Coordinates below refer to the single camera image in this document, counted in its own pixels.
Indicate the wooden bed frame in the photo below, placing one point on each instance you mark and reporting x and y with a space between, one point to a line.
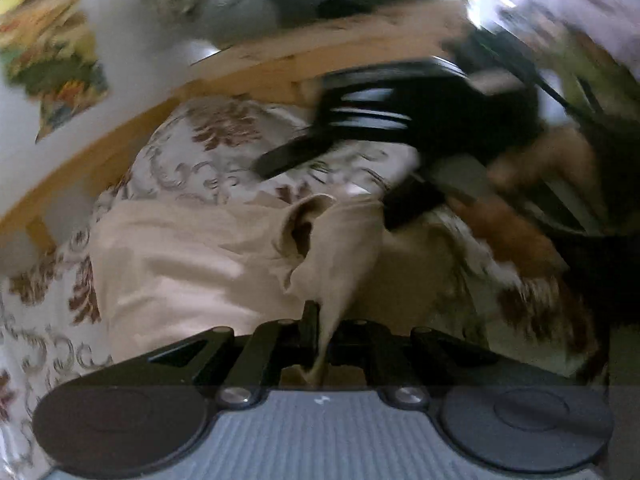
150 115

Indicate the beige hooded jacket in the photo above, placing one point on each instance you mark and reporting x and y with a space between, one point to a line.
200 270

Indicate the landscape wall poster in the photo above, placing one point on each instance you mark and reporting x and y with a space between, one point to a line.
45 45

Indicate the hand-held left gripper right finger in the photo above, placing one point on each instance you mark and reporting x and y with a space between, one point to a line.
385 355

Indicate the person's right hand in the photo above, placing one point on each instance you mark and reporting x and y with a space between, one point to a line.
550 160

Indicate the floral bed sheet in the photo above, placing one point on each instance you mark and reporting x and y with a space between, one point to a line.
225 130

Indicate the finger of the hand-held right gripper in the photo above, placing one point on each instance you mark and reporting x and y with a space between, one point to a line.
300 152
412 205

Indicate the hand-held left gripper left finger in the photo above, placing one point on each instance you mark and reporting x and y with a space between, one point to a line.
280 350

